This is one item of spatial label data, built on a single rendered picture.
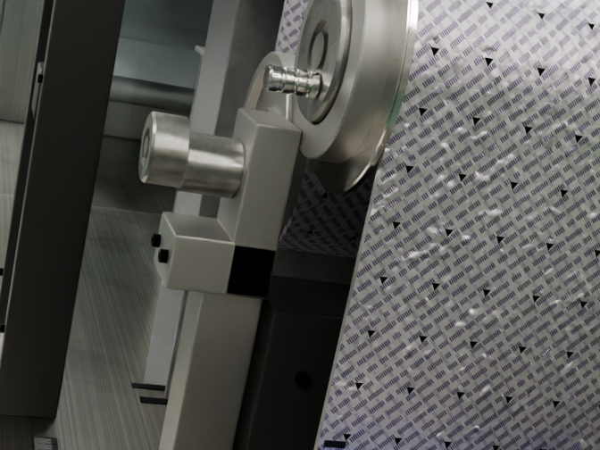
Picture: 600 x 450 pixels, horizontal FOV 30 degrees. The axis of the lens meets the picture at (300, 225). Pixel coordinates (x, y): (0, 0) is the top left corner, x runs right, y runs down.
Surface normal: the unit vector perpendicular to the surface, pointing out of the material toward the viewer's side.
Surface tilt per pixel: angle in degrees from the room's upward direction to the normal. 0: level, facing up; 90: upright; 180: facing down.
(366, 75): 93
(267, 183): 90
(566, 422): 90
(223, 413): 90
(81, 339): 0
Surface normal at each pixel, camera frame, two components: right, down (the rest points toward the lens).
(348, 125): 0.11, 0.74
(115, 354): 0.20, -0.95
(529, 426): 0.25, 0.28
